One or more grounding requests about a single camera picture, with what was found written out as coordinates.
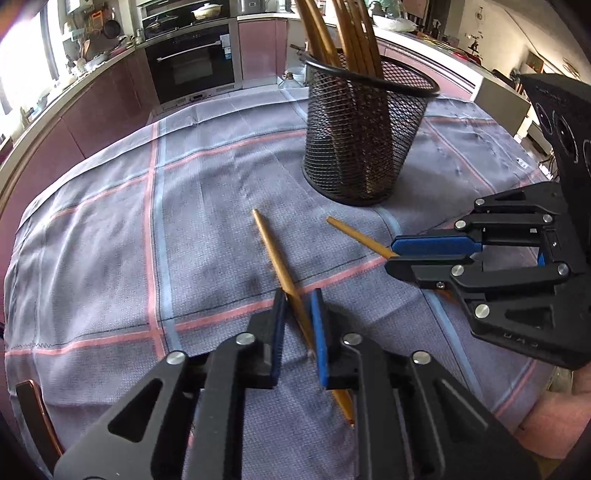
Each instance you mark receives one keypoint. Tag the hanging frying pan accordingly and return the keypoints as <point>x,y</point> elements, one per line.
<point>111,30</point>

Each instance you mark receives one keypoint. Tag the white casserole pot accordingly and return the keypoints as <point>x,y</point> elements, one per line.
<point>208,11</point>

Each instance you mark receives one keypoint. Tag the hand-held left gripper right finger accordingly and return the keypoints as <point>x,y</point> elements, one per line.
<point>319,337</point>

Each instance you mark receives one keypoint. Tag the black built-in oven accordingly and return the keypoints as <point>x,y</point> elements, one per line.
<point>189,64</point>

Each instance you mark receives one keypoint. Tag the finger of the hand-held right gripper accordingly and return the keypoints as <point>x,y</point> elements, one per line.
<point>434,244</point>
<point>415,272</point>

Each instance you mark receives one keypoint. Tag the black mesh utensil cup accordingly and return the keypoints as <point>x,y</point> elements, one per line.
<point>397,138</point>

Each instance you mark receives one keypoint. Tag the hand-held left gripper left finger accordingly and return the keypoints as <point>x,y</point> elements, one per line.
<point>278,341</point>

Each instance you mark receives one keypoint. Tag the wooden chair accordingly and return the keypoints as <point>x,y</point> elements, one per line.
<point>39,415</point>

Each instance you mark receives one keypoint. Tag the white bowl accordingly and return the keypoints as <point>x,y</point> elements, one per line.
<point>399,24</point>

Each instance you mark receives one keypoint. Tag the green food cover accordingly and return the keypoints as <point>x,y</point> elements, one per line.
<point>392,7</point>

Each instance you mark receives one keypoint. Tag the person's right forearm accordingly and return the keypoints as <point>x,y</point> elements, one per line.
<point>554,415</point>

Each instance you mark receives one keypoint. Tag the black cooking pot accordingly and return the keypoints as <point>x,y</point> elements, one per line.
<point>161,23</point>

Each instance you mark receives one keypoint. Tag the kitchen window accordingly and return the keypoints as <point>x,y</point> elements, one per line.
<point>27,60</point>

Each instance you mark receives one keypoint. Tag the grey checked tablecloth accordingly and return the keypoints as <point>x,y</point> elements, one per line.
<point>115,230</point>

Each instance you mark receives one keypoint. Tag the silver rice cooker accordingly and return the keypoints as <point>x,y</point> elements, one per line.
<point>252,5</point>

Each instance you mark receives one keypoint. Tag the plastic water bottle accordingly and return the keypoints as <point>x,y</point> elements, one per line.
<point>291,81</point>

